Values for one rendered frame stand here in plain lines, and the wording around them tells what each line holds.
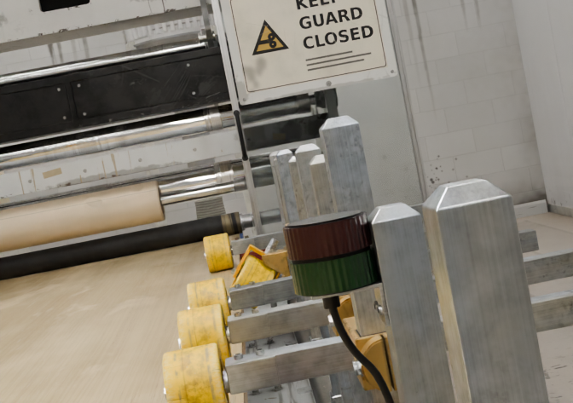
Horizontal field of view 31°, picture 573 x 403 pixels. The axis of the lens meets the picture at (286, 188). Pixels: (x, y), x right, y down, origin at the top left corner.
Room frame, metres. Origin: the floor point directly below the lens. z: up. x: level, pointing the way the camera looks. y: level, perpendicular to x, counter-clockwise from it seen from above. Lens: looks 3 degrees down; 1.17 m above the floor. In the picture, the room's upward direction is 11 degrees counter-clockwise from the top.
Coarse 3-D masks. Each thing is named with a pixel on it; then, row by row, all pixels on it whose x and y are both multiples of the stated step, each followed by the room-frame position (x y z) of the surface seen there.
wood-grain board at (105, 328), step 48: (0, 288) 2.81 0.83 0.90; (48, 288) 2.57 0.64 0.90; (96, 288) 2.37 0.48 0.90; (144, 288) 2.20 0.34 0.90; (0, 336) 1.89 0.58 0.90; (48, 336) 1.78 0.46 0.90; (96, 336) 1.68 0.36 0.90; (144, 336) 1.59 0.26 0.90; (0, 384) 1.42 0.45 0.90; (48, 384) 1.36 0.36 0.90; (96, 384) 1.30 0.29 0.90; (144, 384) 1.24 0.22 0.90
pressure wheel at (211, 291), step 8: (208, 280) 1.49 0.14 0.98; (216, 280) 1.49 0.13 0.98; (192, 288) 1.48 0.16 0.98; (200, 288) 1.48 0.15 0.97; (208, 288) 1.47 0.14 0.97; (216, 288) 1.47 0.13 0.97; (224, 288) 1.47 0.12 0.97; (192, 296) 1.47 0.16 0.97; (200, 296) 1.47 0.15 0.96; (208, 296) 1.46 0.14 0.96; (216, 296) 1.46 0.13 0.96; (224, 296) 1.46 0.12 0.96; (192, 304) 1.46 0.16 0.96; (200, 304) 1.46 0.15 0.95; (208, 304) 1.46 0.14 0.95; (224, 304) 1.46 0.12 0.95; (224, 312) 1.46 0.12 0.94
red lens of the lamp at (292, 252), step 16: (336, 224) 0.69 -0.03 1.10; (352, 224) 0.69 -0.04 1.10; (368, 224) 0.71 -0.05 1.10; (288, 240) 0.70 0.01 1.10; (304, 240) 0.69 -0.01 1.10; (320, 240) 0.69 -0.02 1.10; (336, 240) 0.69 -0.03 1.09; (352, 240) 0.69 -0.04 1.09; (368, 240) 0.70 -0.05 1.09; (288, 256) 0.71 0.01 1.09; (304, 256) 0.69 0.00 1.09; (320, 256) 0.69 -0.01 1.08
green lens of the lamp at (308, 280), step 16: (352, 256) 0.69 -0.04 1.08; (368, 256) 0.70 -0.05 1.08; (304, 272) 0.69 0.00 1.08; (320, 272) 0.69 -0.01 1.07; (336, 272) 0.69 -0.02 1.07; (352, 272) 0.69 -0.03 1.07; (368, 272) 0.70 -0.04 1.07; (304, 288) 0.70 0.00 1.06; (320, 288) 0.69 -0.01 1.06; (336, 288) 0.69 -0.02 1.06; (352, 288) 0.69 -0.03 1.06
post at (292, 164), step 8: (296, 168) 1.70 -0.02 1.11; (296, 176) 1.70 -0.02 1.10; (296, 184) 1.70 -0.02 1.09; (296, 192) 1.70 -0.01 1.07; (296, 200) 1.71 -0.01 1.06; (304, 208) 1.70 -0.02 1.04; (304, 216) 1.70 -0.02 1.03; (320, 328) 1.73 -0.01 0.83; (328, 336) 1.70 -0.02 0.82; (336, 376) 1.70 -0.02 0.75; (336, 384) 1.70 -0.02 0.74; (336, 392) 1.70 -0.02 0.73
